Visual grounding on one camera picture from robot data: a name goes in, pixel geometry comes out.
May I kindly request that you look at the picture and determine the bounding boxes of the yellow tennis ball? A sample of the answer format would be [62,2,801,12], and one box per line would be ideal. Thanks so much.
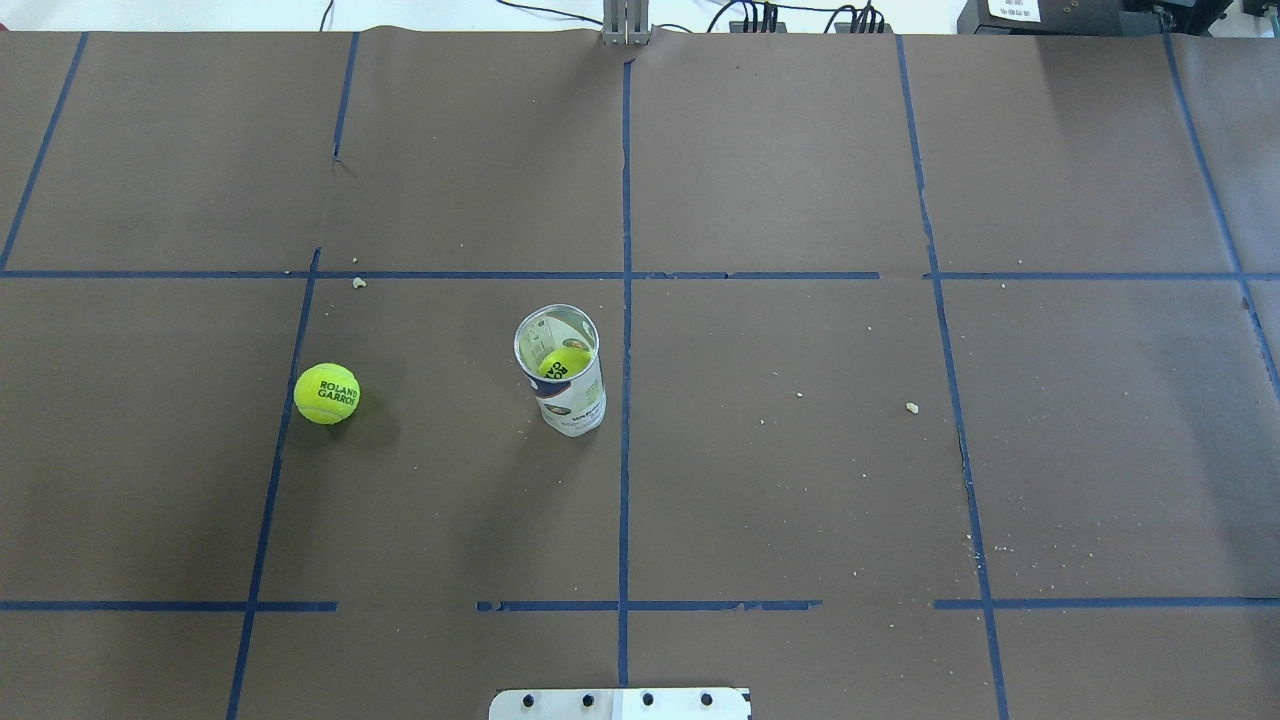
[538,346,593,380]
[292,363,362,427]

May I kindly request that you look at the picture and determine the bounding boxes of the yellow tennis ball inside can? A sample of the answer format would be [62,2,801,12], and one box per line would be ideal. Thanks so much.
[538,346,593,380]

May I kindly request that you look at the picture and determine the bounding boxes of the clear plastic tennis ball can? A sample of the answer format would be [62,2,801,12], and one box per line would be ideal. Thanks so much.
[513,304,607,438]

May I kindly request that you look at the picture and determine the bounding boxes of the black equipment box with label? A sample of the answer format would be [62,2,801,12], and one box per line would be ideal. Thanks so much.
[956,1,1231,37]

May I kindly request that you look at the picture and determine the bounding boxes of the grey aluminium post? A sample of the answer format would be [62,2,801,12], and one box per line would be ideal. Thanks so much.
[602,0,653,46]

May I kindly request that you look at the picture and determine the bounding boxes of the white metal mount base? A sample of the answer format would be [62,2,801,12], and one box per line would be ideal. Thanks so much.
[488,687,753,719]

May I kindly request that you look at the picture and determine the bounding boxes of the black cable plug cluster left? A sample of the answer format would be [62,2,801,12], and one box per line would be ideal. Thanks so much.
[707,1,785,35]

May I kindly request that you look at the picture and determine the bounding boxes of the black cable plug cluster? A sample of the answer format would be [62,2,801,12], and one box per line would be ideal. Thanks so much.
[707,1,785,35]
[824,1,892,35]

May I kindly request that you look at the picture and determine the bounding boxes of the black cable plug cluster right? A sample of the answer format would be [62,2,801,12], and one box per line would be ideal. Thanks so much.
[824,1,892,35]

